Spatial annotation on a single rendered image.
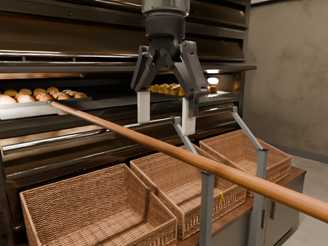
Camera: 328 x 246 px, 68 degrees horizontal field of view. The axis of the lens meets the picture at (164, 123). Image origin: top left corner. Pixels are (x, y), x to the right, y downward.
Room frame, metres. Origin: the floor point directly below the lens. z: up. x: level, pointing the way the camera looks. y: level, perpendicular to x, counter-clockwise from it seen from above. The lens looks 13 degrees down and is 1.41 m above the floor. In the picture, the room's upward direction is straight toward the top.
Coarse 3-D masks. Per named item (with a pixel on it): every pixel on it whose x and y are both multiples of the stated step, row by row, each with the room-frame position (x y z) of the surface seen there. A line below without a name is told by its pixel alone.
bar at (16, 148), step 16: (208, 112) 1.32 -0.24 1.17; (128, 128) 0.99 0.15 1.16; (176, 128) 1.15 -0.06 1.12; (16, 144) 0.73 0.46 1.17; (32, 144) 0.75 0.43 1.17; (48, 144) 0.78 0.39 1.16; (256, 144) 1.34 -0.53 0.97; (208, 176) 0.98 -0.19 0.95; (256, 176) 1.32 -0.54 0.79; (208, 192) 0.98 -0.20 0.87; (208, 208) 0.99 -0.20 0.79; (256, 208) 1.30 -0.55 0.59; (208, 224) 0.99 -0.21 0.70; (256, 224) 1.29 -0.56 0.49; (208, 240) 0.99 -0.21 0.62; (256, 240) 1.29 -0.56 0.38
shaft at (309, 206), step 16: (80, 112) 1.10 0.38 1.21; (112, 128) 0.85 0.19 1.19; (144, 144) 0.70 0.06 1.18; (160, 144) 0.65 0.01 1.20; (192, 160) 0.55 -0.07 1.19; (208, 160) 0.53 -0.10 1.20; (224, 176) 0.48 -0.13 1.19; (240, 176) 0.45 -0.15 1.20; (256, 192) 0.43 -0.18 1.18; (272, 192) 0.40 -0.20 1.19; (288, 192) 0.39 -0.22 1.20; (304, 208) 0.36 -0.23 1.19; (320, 208) 0.34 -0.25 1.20
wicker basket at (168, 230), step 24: (120, 168) 1.33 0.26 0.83; (24, 192) 1.02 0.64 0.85; (48, 192) 1.07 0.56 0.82; (72, 192) 1.13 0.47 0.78; (96, 192) 1.21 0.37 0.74; (120, 192) 1.29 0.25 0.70; (144, 192) 1.18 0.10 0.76; (24, 216) 0.97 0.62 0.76; (48, 216) 1.04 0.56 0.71; (72, 216) 1.10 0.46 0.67; (120, 216) 1.22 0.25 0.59; (144, 216) 1.19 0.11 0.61; (168, 216) 1.03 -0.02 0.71; (48, 240) 1.01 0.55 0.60; (72, 240) 1.02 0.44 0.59; (96, 240) 1.02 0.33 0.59; (120, 240) 1.02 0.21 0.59; (144, 240) 0.88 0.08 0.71; (168, 240) 0.97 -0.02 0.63
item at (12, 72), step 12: (0, 72) 0.91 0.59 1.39; (12, 72) 0.93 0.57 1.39; (24, 72) 0.96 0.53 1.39; (36, 72) 0.98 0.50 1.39; (48, 72) 1.01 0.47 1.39; (60, 72) 1.04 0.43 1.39; (72, 72) 1.08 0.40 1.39; (84, 72) 1.12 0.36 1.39; (96, 72) 1.17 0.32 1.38; (108, 72) 1.22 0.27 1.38; (120, 72) 1.27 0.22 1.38; (132, 72) 1.33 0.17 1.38; (168, 72) 1.54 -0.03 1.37; (204, 72) 1.83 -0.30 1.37; (216, 72) 1.96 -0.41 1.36; (228, 72) 2.11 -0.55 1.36
